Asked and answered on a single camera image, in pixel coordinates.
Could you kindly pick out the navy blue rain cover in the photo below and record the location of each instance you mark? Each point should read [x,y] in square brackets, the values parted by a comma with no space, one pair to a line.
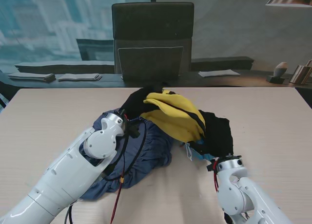
[153,148]

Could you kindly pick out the printed office backdrop banner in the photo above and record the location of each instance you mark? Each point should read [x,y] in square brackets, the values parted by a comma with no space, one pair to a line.
[61,26]

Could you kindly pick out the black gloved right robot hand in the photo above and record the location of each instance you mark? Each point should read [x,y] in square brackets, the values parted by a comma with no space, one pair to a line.
[217,136]

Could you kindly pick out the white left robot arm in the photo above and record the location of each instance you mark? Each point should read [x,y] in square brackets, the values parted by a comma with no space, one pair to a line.
[63,175]

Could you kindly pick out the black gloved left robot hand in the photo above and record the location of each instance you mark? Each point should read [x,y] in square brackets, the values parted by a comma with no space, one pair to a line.
[135,102]

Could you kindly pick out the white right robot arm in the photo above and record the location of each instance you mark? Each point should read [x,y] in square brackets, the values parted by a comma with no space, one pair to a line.
[239,192]

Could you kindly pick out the yellow black blue backpack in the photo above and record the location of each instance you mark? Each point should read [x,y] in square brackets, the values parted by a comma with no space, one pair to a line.
[175,114]

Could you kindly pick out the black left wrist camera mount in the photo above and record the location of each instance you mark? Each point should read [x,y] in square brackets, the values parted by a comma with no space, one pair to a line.
[133,132]

